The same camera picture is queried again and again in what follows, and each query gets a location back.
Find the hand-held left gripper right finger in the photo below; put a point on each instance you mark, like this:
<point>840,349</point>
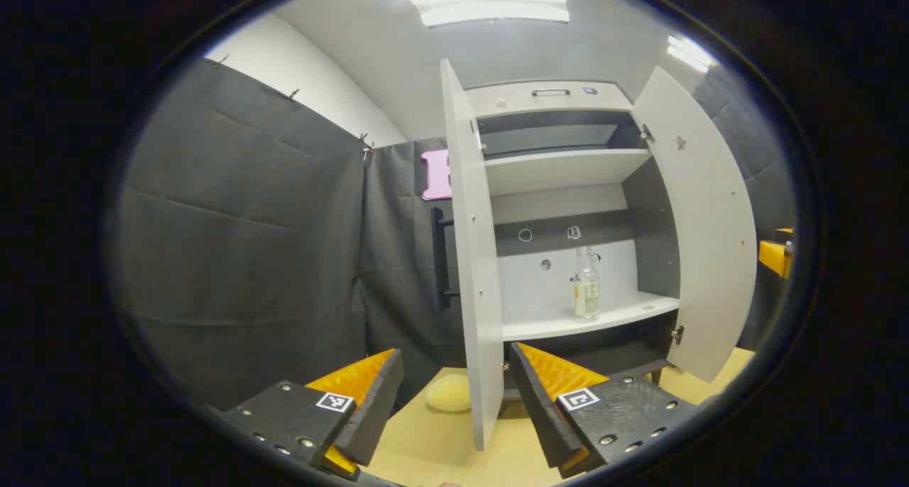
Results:
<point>540,409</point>

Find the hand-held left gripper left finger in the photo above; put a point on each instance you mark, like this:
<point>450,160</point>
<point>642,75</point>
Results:
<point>376,409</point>

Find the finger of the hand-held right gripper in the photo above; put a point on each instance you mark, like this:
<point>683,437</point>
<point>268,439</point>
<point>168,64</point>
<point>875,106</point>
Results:
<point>773,258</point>

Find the pale yellow round coaster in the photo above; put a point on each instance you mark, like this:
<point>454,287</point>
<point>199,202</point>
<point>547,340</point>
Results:
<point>447,395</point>

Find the grey cabinet door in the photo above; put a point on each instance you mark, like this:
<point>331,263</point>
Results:
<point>476,260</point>
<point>703,224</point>

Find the clear glass bottle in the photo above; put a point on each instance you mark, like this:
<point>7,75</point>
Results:
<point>587,292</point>

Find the grey white cabinet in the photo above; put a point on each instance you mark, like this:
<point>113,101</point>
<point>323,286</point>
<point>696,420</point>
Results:
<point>561,171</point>

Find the metal door hinge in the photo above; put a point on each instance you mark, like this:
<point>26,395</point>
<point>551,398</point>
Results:
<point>645,133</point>
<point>677,334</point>

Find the ceiling light panel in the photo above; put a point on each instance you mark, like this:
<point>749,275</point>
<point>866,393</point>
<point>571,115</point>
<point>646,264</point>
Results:
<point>689,52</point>
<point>490,4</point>

